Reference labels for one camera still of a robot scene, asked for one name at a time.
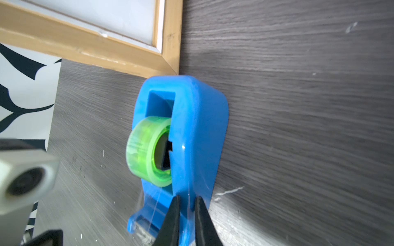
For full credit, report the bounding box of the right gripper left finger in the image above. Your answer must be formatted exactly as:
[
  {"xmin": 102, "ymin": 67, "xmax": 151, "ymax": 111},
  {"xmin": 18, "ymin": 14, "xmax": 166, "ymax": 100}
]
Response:
[{"xmin": 152, "ymin": 195, "xmax": 181, "ymax": 246}]

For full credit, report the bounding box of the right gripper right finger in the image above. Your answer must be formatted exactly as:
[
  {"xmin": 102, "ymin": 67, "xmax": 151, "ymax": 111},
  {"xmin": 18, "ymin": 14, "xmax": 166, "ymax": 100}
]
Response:
[{"xmin": 195, "ymin": 196, "xmax": 223, "ymax": 246}]

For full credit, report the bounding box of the blue tape dispenser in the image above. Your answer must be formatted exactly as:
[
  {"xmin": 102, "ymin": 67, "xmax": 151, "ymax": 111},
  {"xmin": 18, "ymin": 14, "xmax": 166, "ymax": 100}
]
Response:
[{"xmin": 126, "ymin": 75, "xmax": 229, "ymax": 246}]

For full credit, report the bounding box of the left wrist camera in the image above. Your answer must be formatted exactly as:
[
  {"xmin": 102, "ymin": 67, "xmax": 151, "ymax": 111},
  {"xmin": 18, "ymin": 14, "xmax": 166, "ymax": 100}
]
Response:
[{"xmin": 1, "ymin": 138, "xmax": 63, "ymax": 246}]

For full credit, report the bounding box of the wooden picture frame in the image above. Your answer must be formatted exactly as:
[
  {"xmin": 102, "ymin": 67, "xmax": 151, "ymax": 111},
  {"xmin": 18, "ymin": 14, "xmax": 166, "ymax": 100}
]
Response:
[{"xmin": 1, "ymin": 1, "xmax": 183, "ymax": 78}]

